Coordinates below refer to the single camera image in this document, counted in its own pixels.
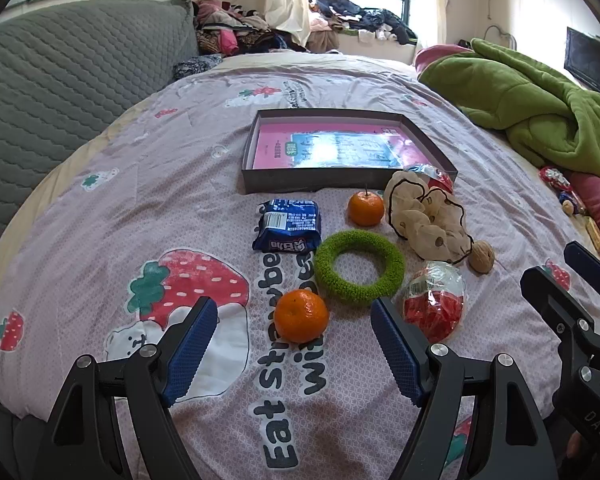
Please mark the orange mandarin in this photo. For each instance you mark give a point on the orange mandarin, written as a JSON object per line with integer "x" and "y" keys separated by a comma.
{"x": 300, "y": 316}

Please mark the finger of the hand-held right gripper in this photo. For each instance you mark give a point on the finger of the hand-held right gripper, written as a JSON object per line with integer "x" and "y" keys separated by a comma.
{"x": 547, "y": 292}
{"x": 587, "y": 269}

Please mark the red egg toy packet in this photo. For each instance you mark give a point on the red egg toy packet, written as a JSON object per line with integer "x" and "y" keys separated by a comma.
{"x": 437, "y": 176}
{"x": 432, "y": 310}

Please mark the pile of dark clothes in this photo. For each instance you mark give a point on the pile of dark clothes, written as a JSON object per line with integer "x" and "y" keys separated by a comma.
{"x": 370, "y": 17}

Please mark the small brown toy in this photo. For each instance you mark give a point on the small brown toy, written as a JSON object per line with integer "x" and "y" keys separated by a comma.
{"x": 569, "y": 206}

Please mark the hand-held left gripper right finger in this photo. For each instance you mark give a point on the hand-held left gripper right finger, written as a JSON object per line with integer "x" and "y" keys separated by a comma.
{"x": 396, "y": 352}

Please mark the brown walnut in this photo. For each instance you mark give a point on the brown walnut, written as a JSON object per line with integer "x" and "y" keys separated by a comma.
{"x": 481, "y": 257}

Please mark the green fleece blanket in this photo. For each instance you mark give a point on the green fleece blanket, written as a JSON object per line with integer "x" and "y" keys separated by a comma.
{"x": 520, "y": 105}

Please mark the pink and blue book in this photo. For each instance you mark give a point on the pink and blue book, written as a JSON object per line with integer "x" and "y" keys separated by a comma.
{"x": 330, "y": 147}

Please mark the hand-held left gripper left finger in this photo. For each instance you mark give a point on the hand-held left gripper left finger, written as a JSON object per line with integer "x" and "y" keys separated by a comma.
{"x": 195, "y": 352}

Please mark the pile of mixed clothes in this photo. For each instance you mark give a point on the pile of mixed clothes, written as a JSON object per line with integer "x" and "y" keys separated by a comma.
{"x": 230, "y": 25}

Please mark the cream bed sheet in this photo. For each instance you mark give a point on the cream bed sheet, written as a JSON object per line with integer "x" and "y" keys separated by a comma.
{"x": 290, "y": 60}

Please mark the mandarin with stem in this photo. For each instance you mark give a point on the mandarin with stem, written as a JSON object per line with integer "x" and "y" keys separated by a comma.
{"x": 365, "y": 210}

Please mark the black television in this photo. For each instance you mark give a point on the black television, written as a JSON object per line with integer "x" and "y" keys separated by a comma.
{"x": 592, "y": 65}

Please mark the pink pillow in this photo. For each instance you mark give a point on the pink pillow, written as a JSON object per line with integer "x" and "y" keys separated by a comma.
{"x": 435, "y": 55}

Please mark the grey shallow box tray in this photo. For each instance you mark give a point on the grey shallow box tray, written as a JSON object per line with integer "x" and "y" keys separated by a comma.
{"x": 290, "y": 182}

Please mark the yellow snack packet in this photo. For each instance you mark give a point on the yellow snack packet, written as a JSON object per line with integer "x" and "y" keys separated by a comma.
{"x": 595, "y": 234}

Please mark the cream curtain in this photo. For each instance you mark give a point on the cream curtain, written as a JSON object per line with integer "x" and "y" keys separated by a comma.
{"x": 441, "y": 0}
{"x": 285, "y": 0}

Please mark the red foil snack packet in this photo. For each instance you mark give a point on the red foil snack packet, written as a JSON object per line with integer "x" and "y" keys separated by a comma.
{"x": 555, "y": 179}

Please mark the pink strawberry print bedsheet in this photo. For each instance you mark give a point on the pink strawberry print bedsheet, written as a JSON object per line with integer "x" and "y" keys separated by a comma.
{"x": 130, "y": 210}

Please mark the grey quilted headboard cover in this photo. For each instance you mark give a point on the grey quilted headboard cover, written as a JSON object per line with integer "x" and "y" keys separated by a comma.
{"x": 55, "y": 85}

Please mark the dark floral cloth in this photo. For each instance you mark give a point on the dark floral cloth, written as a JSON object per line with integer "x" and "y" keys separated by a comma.
{"x": 195, "y": 66}

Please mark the blue snack packet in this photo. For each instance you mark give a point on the blue snack packet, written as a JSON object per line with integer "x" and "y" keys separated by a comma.
{"x": 287, "y": 225}

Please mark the beige dotted scrunchie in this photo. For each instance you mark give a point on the beige dotted scrunchie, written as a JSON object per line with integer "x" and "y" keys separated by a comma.
{"x": 430, "y": 232}

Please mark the person's right hand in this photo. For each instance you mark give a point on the person's right hand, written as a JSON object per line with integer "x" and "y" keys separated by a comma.
{"x": 575, "y": 446}

